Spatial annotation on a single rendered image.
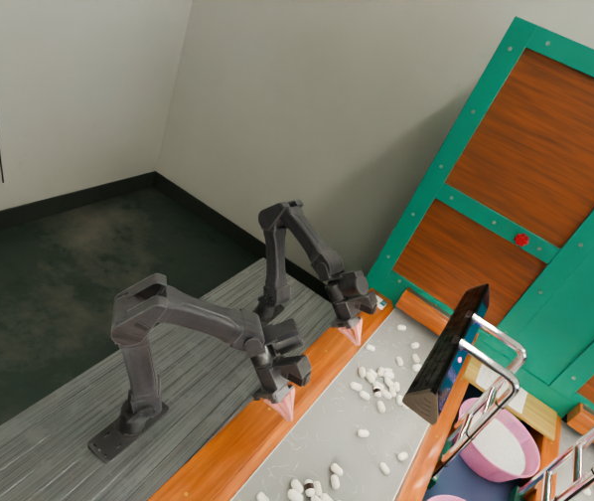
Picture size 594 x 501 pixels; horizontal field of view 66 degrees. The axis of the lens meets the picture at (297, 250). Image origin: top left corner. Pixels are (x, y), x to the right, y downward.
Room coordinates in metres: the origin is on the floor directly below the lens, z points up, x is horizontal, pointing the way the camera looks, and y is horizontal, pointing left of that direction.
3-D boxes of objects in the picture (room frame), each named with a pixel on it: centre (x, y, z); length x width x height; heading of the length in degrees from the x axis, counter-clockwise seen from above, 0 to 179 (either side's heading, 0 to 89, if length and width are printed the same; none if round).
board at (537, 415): (1.27, -0.88, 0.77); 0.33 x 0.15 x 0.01; 69
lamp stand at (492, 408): (0.97, -0.55, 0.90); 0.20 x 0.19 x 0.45; 159
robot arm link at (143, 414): (0.66, 0.19, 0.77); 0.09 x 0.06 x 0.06; 28
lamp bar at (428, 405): (1.00, -0.48, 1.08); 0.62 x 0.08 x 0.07; 159
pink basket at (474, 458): (1.06, -0.80, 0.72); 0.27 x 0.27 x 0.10
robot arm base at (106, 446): (0.66, 0.19, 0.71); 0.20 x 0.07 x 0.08; 163
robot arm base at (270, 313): (1.23, 0.02, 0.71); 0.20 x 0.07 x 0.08; 163
